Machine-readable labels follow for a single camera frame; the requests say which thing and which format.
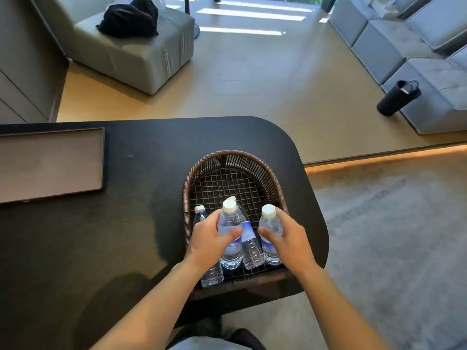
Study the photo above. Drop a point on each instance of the person's left hand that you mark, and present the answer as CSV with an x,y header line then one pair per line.
x,y
204,244

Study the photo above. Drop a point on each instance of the person's right hand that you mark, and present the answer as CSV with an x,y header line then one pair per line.
x,y
293,247

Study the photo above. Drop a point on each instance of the person's left thumb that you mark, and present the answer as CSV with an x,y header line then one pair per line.
x,y
231,236

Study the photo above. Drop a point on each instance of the person's right thumb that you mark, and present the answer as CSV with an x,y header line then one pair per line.
x,y
268,236

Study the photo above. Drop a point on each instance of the clear plastic water bottle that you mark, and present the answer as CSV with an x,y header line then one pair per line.
x,y
211,277
252,251
270,224
230,218

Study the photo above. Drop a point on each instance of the person's left forearm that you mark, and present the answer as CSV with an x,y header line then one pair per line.
x,y
157,309

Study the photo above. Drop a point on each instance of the person's right forearm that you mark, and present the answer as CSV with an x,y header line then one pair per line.
x,y
339,313

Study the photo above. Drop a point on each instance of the brown woven wicker basket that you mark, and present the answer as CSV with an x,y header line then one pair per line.
x,y
233,178

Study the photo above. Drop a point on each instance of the person's grey shorts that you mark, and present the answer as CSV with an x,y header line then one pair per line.
x,y
208,342

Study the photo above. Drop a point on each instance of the grey carpet rug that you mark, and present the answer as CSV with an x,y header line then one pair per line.
x,y
394,251

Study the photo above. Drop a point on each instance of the black insulated flask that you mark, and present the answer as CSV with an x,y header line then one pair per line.
x,y
396,100

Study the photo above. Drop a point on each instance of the brown rectangular tray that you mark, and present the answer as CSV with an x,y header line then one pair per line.
x,y
47,165

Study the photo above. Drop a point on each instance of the grey upholstered armchair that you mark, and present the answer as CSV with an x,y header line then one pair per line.
x,y
135,58

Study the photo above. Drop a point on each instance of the black floor lamp stand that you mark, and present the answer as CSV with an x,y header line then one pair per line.
x,y
196,30

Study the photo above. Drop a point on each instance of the grey sectional sofa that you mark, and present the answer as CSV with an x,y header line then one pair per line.
x,y
412,50

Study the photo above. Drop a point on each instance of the black bag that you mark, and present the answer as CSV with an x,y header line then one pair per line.
x,y
127,20

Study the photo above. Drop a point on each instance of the grey wall cabinet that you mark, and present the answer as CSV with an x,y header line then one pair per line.
x,y
25,58

